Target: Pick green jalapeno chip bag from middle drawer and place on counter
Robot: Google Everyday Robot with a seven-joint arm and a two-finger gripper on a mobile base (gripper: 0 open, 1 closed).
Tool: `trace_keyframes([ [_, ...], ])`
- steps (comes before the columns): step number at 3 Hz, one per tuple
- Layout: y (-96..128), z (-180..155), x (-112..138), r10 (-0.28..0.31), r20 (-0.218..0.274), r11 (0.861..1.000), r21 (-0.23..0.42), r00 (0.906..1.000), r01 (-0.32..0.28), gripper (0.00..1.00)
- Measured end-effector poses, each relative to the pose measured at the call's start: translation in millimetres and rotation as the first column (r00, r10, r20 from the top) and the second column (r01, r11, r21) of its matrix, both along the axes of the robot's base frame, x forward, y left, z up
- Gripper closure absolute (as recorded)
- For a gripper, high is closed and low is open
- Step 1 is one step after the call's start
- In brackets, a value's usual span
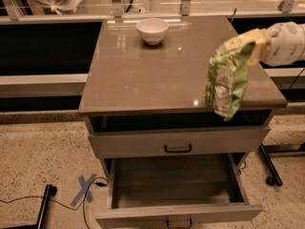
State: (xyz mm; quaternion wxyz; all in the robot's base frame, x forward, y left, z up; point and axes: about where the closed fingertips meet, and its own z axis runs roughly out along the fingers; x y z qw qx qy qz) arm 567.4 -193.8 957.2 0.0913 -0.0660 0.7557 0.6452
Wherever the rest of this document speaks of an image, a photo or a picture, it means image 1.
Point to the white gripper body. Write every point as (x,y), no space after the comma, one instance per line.
(283,45)

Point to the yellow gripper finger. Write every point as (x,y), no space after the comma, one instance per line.
(257,36)
(257,54)

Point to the green jalapeno chip bag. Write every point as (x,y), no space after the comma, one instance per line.
(227,80)

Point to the grey drawer cabinet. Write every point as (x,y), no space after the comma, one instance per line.
(135,87)

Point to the open middle drawer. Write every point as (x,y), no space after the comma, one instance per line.
(146,191)

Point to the white ceramic bowl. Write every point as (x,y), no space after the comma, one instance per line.
(152,30)

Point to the black stand leg right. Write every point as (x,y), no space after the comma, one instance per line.
(273,178)

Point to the black stand leg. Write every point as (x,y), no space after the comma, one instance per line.
(273,178)
(49,193)

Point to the blue tape cross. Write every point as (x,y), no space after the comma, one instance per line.
(84,191)

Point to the black stand leg left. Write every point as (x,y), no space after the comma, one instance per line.
(49,193)

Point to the black top drawer handle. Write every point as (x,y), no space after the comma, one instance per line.
(178,149)

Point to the black drawer handle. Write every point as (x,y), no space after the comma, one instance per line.
(178,149)
(179,223)

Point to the black middle drawer handle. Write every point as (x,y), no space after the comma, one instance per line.
(179,223)

